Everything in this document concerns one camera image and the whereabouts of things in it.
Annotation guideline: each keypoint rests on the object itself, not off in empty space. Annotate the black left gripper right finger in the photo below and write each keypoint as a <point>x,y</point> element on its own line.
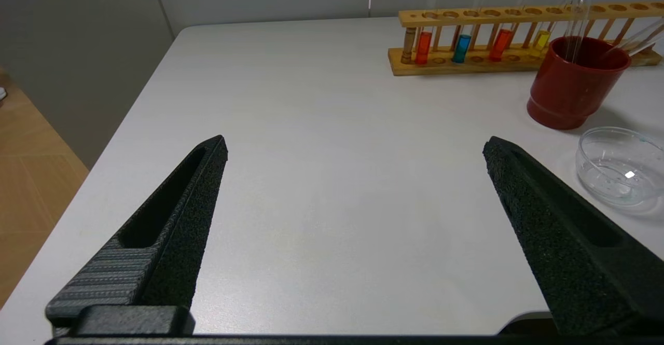
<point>570,241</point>

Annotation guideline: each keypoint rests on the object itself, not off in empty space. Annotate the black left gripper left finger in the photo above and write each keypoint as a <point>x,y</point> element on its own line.
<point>171,231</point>

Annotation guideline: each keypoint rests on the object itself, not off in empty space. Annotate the test tube with blue pigment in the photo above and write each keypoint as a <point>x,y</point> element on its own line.
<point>461,49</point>

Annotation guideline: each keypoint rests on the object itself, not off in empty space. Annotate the test tube with red pigment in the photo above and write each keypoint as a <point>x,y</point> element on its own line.
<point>500,45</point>
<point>423,49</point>

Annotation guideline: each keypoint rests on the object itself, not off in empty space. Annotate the test tube with yellow pigment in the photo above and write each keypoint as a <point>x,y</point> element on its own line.
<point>540,40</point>

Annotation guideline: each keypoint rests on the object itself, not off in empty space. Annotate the wooden test tube rack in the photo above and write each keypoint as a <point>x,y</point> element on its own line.
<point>415,69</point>

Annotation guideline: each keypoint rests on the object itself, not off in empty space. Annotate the clear glass beaker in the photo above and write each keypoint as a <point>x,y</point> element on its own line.
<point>617,179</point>

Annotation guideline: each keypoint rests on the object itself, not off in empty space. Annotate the dark red plastic cup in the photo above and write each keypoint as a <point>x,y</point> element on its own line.
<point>565,96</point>

